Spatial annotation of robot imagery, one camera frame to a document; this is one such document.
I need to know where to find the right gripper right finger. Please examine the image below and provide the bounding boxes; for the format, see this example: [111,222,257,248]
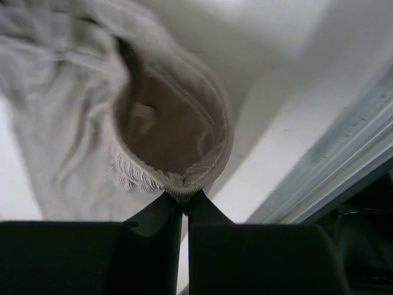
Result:
[186,191,350,294]

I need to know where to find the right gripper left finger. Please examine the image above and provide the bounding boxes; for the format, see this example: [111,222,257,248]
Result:
[1,194,182,294]

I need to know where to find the grey trousers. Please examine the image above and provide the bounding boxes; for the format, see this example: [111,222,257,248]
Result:
[1,1,233,221]

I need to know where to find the right aluminium rail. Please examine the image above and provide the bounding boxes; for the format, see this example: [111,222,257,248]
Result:
[248,69,392,223]

